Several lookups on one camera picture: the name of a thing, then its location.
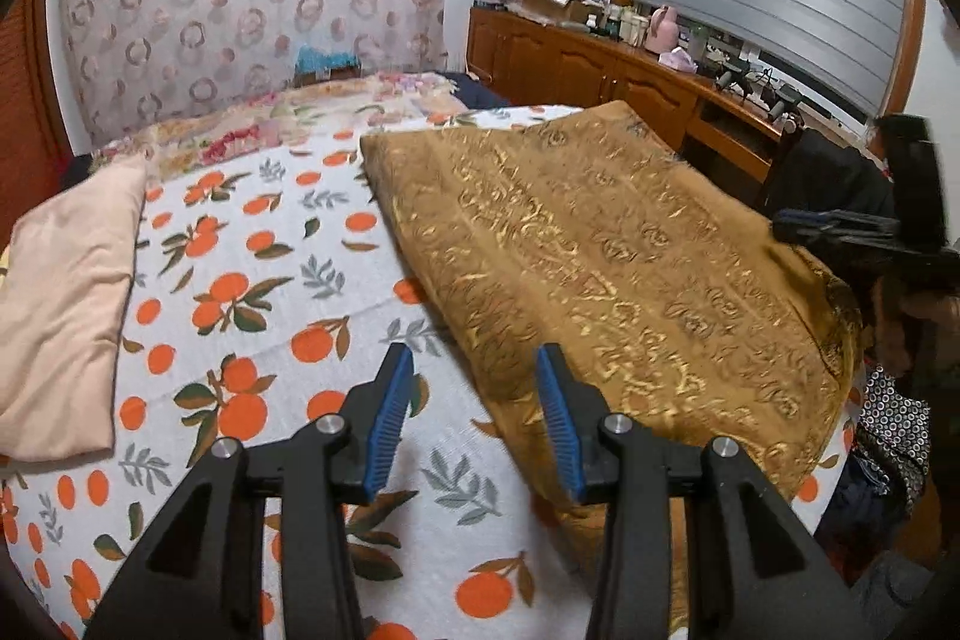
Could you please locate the black white patterned cloth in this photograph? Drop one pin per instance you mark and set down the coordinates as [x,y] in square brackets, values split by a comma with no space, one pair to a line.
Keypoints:
[892,437]

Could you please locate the orange slatted wooden panel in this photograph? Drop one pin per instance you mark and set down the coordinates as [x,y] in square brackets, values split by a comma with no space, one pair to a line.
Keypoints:
[30,123]

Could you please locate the orange fruit print bedsheet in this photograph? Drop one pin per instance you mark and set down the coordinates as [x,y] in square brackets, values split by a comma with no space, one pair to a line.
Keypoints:
[247,280]

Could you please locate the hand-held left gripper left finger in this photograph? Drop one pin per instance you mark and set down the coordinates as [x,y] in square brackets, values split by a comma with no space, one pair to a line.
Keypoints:
[386,426]

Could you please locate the blue knitted item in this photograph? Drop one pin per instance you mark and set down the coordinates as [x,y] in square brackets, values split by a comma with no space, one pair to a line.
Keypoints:
[324,61]

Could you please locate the dark blue cloth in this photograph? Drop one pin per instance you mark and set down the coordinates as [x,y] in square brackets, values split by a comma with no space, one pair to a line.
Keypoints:
[472,91]

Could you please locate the floral blanket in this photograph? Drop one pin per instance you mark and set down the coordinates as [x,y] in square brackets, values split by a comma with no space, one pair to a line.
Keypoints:
[225,141]

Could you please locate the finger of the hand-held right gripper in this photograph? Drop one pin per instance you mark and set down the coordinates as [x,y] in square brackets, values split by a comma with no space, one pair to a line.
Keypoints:
[825,227]

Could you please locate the dark clothes pile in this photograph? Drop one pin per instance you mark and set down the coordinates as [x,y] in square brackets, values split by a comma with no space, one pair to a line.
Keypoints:
[825,168]

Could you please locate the pink jug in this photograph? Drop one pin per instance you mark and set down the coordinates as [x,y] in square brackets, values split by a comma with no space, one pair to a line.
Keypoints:
[663,27]

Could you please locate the wooden cabinet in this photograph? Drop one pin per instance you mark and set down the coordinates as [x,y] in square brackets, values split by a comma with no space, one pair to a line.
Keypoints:
[570,63]

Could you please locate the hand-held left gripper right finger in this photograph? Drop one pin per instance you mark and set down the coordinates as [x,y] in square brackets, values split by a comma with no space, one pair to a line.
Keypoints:
[559,426]

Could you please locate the pale pink cloth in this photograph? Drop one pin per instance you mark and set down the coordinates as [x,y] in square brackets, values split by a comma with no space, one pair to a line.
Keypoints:
[60,310]

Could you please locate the golden patterned cloth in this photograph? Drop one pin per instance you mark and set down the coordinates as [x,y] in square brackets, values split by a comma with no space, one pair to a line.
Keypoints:
[600,250]

